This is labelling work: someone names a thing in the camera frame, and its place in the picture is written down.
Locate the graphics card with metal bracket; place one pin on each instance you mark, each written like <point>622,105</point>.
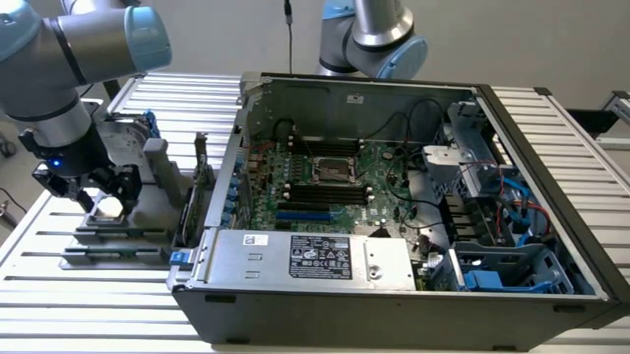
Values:
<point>196,191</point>

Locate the black expansion slot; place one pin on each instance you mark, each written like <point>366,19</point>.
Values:
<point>304,207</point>

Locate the grey parts rack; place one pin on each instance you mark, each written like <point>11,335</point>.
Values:
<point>158,169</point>

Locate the grey metal disk bay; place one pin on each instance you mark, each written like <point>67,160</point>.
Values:
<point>473,155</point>

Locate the blue plastic drive caddy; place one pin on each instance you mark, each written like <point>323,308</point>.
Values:
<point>511,265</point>

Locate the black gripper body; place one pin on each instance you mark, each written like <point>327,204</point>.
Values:
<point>79,156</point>

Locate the round coin battery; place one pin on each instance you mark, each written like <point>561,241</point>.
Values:
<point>389,154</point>

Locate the black open PC case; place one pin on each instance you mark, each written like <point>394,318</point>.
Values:
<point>344,321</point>

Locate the small white component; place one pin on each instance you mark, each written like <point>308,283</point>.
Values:
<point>107,209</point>

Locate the silver hard disk drive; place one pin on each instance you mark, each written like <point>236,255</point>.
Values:
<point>126,142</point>

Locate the CPU socket with metal frame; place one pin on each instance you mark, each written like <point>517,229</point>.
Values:
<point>332,170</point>

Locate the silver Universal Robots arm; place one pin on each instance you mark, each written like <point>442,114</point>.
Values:
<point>74,44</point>

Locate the silver power supply unit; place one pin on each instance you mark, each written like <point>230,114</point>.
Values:
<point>275,258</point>

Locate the aluminium frame with black bracket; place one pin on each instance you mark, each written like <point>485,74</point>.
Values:
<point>605,114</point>

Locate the green motherboard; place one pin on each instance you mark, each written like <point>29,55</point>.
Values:
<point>379,199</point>

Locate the blue expansion slot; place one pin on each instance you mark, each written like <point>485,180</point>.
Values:
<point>302,217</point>

